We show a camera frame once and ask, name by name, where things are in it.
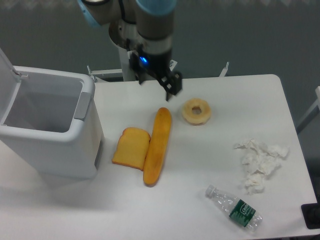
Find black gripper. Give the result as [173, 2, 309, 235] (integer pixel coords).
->
[129, 43, 183, 102]

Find white trash can lid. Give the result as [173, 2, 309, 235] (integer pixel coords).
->
[0, 49, 21, 125]

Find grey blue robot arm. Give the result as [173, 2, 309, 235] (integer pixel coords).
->
[77, 0, 183, 101]

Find white trash can body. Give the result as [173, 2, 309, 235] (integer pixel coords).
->
[0, 67, 104, 178]

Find glazed donut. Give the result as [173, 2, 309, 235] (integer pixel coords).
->
[181, 98, 212, 126]

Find long baguette bread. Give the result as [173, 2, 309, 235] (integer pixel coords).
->
[143, 107, 172, 186]

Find toast slice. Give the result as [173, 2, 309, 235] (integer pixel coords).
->
[111, 127, 151, 171]

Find crumpled white tissue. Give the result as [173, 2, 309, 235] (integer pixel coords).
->
[233, 138, 290, 195]

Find clear plastic water bottle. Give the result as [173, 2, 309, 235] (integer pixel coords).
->
[205, 185, 263, 232]

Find black device at edge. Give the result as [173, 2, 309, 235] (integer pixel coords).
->
[301, 203, 320, 230]

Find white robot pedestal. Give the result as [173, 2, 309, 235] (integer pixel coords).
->
[87, 20, 138, 82]

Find white frame at right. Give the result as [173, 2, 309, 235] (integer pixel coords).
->
[295, 86, 320, 134]

